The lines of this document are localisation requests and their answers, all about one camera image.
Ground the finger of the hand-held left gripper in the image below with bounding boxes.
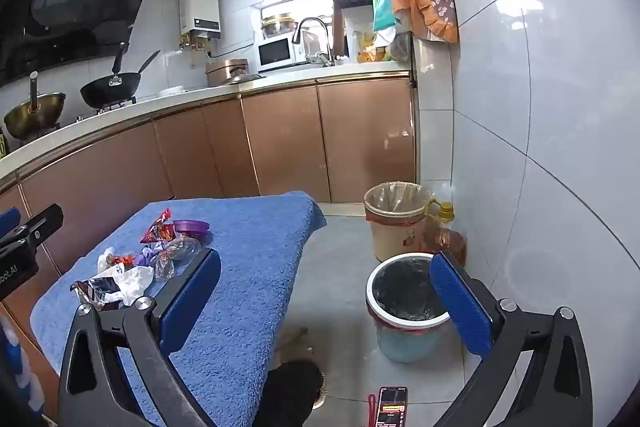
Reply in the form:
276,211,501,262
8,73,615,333
0,206,22,239
0,203,65,261

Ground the white plastic wrapper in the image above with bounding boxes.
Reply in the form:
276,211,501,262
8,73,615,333
96,248,119,273

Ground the steel faucet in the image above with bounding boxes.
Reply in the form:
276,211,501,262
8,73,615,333
291,17,336,66

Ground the purple plastic lid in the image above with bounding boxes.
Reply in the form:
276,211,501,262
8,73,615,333
171,219,211,244

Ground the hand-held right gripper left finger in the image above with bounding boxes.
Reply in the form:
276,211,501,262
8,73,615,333
57,248,222,427

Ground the yellow snack bag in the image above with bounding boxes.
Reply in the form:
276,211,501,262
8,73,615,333
357,32,389,64

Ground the black range hood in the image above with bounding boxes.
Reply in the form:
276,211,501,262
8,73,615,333
0,0,162,88

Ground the teal plastic bag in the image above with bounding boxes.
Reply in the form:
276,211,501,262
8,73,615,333
372,0,402,32

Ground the person's black-clad leg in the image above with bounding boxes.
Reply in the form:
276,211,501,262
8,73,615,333
257,359,325,427

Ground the person's left hand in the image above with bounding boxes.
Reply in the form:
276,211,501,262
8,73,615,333
0,317,46,418

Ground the red snack packet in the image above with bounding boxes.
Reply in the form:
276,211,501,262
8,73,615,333
139,208,176,244

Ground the white water heater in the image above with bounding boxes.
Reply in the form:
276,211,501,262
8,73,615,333
178,0,222,42

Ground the copper rice cooker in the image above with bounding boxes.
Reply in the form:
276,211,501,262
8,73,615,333
205,58,252,86

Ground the cooking oil bottle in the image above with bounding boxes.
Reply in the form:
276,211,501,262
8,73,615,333
424,201,467,268

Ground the beige bin with clear liner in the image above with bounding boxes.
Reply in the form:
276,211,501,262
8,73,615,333
363,181,436,263

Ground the teal bin with black liner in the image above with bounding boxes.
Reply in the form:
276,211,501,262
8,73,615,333
366,253,453,364

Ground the dark foil snack wrapper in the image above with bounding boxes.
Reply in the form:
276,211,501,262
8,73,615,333
70,276,124,311

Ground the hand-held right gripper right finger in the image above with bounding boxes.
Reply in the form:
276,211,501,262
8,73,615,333
430,249,593,427

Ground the brass wok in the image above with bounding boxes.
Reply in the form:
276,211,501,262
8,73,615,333
4,72,67,140

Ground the white tissue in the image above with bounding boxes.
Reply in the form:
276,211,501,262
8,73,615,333
117,264,155,307

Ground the white microwave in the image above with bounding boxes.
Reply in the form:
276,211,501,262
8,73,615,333
256,33,307,74

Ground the black wok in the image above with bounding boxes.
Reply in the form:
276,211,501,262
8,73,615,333
80,42,162,108

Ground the tan slipper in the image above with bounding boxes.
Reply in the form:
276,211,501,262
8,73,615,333
272,327,329,410

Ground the smartphone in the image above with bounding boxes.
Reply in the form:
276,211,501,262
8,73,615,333
375,387,408,427

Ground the gas stove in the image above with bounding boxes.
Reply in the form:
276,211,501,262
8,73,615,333
47,96,139,128

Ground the blue towel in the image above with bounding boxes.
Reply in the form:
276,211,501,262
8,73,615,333
30,191,327,427

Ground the copper kitchen cabinet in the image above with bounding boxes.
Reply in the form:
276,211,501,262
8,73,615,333
0,69,419,323

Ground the glass pot with gold lid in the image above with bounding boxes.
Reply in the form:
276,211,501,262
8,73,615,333
261,12,299,38

